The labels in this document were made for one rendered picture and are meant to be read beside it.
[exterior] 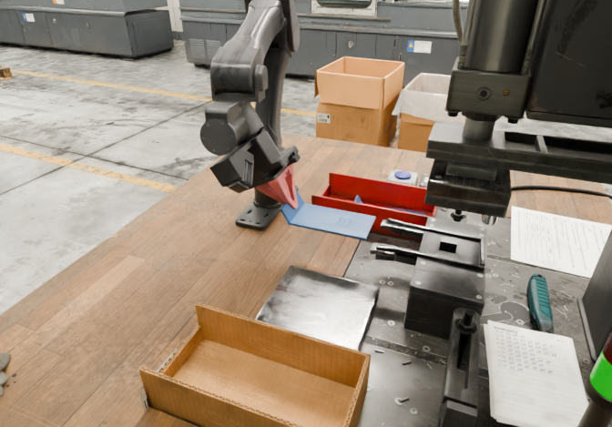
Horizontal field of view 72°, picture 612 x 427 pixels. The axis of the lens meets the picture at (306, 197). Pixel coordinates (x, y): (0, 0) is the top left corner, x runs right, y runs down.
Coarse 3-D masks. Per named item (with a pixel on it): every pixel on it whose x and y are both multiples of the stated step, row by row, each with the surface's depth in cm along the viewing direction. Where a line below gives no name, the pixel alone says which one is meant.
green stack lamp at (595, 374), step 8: (600, 360) 38; (600, 368) 38; (608, 368) 37; (592, 376) 39; (600, 376) 38; (608, 376) 37; (592, 384) 39; (600, 384) 38; (608, 384) 37; (600, 392) 38; (608, 392) 37
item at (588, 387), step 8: (592, 392) 39; (592, 400) 39; (600, 400) 38; (608, 400) 38; (592, 408) 40; (600, 408) 39; (608, 408) 38; (584, 416) 41; (592, 416) 40; (600, 416) 40; (608, 416) 39; (584, 424) 41; (592, 424) 40; (600, 424) 40
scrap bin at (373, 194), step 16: (336, 176) 98; (352, 176) 96; (336, 192) 100; (352, 192) 98; (368, 192) 97; (384, 192) 95; (400, 192) 94; (416, 192) 92; (336, 208) 88; (352, 208) 87; (368, 208) 85; (384, 208) 84; (400, 208) 94; (416, 208) 94; (432, 208) 93; (416, 224) 83; (416, 240) 85
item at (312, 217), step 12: (288, 204) 75; (300, 204) 78; (288, 216) 74; (300, 216) 76; (312, 216) 76; (324, 216) 75; (336, 216) 75; (348, 216) 75; (360, 216) 75; (372, 216) 75; (312, 228) 73; (324, 228) 72; (336, 228) 72; (348, 228) 72; (360, 228) 72
